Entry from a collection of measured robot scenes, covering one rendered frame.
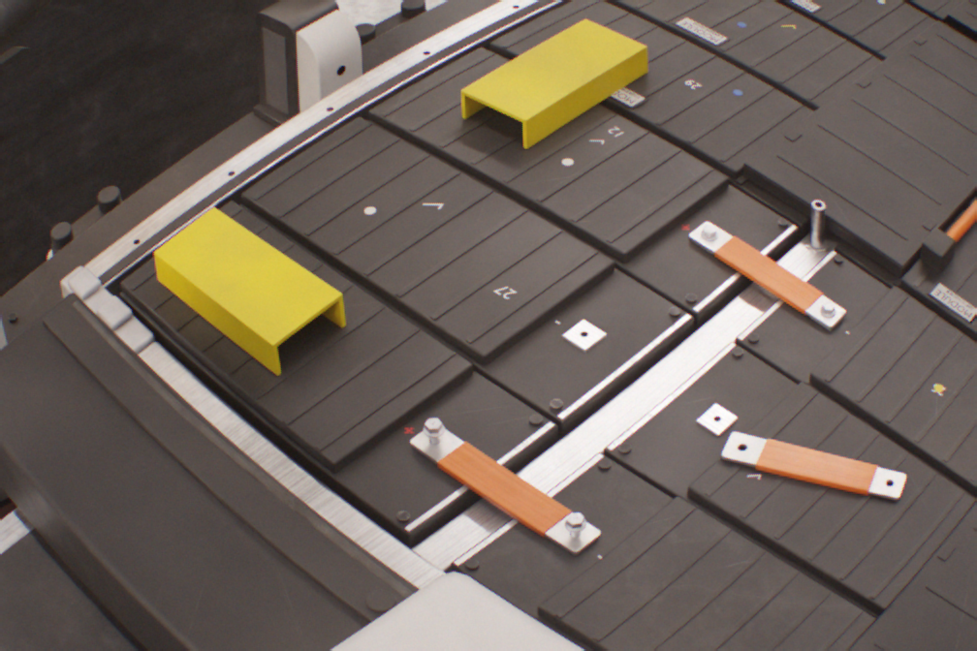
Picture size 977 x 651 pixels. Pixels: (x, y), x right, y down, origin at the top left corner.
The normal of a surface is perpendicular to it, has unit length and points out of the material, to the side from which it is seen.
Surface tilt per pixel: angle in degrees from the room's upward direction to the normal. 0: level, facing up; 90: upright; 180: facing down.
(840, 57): 0
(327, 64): 83
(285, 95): 90
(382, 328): 0
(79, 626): 0
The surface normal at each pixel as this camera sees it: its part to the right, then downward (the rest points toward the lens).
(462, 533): -0.04, -0.73
